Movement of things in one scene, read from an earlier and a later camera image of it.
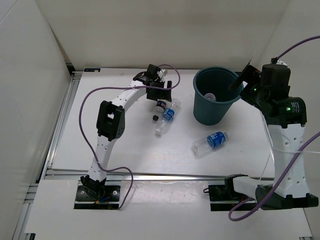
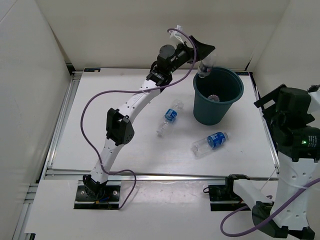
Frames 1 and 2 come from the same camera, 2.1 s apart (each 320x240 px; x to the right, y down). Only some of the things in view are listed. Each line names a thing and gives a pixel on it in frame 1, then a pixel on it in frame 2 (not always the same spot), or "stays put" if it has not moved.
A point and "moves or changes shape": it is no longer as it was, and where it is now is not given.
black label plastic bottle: x=161 y=104 to x=204 y=70
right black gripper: x=249 y=74 to x=266 y=112
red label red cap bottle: x=210 y=96 moves or changes shape
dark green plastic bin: x=215 y=80 stays put
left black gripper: x=164 y=94 to x=202 y=50
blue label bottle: x=214 y=140 stays put
